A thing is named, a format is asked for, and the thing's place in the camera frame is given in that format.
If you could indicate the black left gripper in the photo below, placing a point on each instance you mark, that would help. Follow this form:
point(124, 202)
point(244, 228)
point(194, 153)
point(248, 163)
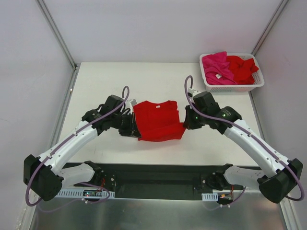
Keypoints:
point(133, 127)

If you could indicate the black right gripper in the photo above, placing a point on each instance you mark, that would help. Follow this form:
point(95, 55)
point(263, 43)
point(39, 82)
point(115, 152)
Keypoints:
point(188, 119)

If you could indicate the red t shirt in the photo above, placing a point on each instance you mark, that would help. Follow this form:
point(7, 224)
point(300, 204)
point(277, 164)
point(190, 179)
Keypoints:
point(158, 122)
point(242, 69)

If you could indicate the white perforated plastic basket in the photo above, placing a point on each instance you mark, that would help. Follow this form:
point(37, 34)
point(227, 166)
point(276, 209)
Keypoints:
point(258, 77)

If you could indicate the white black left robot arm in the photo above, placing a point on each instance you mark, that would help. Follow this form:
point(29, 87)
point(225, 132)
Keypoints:
point(46, 174)

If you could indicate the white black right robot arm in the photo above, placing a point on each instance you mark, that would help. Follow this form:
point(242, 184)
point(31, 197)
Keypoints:
point(277, 175)

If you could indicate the pink t shirt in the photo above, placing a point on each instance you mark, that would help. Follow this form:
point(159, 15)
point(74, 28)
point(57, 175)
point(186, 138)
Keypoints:
point(216, 68)

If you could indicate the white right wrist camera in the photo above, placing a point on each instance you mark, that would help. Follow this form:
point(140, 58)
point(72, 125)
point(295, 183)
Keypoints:
point(192, 92)

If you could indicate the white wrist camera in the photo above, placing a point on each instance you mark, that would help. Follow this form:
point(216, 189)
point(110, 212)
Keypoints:
point(131, 103)
point(192, 92)

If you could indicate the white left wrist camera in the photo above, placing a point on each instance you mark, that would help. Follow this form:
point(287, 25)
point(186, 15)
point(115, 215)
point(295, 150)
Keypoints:
point(131, 103)

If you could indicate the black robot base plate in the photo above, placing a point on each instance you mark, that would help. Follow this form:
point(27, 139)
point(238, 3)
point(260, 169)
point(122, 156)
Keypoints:
point(164, 182)

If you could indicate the left white cable duct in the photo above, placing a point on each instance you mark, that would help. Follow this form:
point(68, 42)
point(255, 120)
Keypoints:
point(84, 193)

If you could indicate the white cable duct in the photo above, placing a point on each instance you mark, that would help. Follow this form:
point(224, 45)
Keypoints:
point(84, 193)
point(210, 197)

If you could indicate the right white cable duct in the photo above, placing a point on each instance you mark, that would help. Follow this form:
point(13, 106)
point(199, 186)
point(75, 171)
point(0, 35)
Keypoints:
point(210, 197)

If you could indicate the left aluminium frame post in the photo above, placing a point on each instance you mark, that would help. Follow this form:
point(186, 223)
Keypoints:
point(56, 32)

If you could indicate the aluminium frame post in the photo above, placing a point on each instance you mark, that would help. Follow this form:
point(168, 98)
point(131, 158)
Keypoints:
point(56, 32)
point(270, 25)

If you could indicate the right aluminium frame post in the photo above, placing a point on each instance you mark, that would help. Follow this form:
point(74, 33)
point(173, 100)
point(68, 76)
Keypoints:
point(270, 25)

